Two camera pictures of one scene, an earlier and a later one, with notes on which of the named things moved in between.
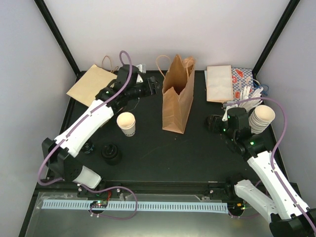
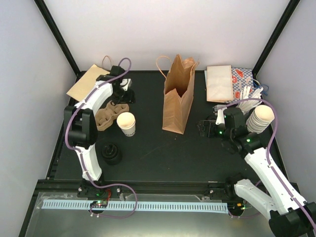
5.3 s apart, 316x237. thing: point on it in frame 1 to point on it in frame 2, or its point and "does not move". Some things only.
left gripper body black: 151,87 to 121,97
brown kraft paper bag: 177,93 does not move
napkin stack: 219,83 does not move
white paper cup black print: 126,121 does not move
